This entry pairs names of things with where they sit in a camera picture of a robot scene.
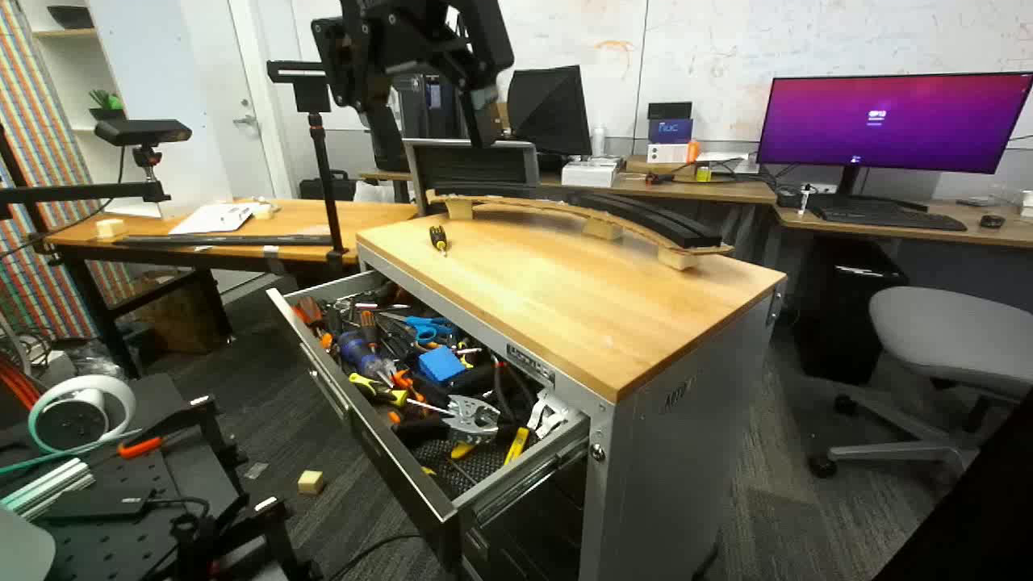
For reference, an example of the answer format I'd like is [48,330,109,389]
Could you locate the black keyboard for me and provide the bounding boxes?
[812,201,965,233]

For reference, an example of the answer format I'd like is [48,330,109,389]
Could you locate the blue box in drawer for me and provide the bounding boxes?
[416,345,466,384]

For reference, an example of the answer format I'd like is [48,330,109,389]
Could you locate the grey office chair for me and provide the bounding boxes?
[807,284,1033,478]

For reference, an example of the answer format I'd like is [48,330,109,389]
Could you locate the camera on black tripod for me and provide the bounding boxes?
[266,62,346,268]

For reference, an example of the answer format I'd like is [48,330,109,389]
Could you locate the black angled monitor back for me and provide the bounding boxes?
[507,63,590,158]

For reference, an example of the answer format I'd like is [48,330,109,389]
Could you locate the grey tool drawer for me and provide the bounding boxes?
[269,271,588,540]

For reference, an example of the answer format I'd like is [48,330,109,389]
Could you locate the purple screen monitor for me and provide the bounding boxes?
[755,70,1029,193]

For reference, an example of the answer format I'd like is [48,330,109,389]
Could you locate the white tape roll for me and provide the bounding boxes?
[26,374,136,450]

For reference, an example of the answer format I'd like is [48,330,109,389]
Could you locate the silver pliers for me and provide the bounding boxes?
[444,393,500,440]

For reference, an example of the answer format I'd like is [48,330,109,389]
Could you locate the black computer tower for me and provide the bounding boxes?
[796,234,906,384]

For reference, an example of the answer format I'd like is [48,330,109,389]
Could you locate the wooden side desk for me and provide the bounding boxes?
[46,201,416,374]

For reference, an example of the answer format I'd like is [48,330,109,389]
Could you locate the small black yellow object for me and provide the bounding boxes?
[431,227,451,253]

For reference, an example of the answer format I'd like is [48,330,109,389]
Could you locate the black camera on stand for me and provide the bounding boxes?
[94,118,191,174]

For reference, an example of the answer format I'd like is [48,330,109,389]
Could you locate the long wooden back desk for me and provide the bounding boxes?
[369,164,1033,253]

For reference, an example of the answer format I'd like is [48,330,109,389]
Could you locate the grey cabinet with wood top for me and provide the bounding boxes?
[358,219,782,581]

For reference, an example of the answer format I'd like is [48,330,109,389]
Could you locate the white papers on desk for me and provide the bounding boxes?
[176,203,252,234]

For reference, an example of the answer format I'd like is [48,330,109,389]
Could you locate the curved wooden track model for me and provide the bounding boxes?
[419,189,733,271]

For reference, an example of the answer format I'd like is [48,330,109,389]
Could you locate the blue white small box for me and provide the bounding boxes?
[646,100,696,160]

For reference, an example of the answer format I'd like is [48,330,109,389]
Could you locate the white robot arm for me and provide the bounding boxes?
[311,0,514,172]

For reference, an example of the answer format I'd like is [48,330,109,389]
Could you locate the small wooden block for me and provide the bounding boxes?
[297,470,328,497]

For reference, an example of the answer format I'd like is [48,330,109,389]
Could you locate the black perforated board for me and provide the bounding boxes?
[38,449,244,581]

